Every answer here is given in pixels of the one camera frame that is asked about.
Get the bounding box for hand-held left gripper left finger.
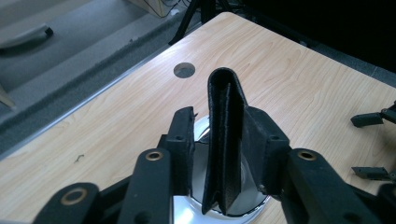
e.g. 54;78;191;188
158;105;196;197

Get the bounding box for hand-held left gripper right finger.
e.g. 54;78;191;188
242;105;292;196

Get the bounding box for silver metal bowl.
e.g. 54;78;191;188
172;115;272;224

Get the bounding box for black leather wallet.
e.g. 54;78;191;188
201;66;250;217

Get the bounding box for grey round table grommet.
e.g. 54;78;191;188
173;62;197;79

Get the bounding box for black curtain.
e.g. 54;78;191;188
239;0;396;74

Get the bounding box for grey bar with black cap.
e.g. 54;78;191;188
0;23;54;53

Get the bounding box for black hanging cables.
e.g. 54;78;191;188
162;0;190;11

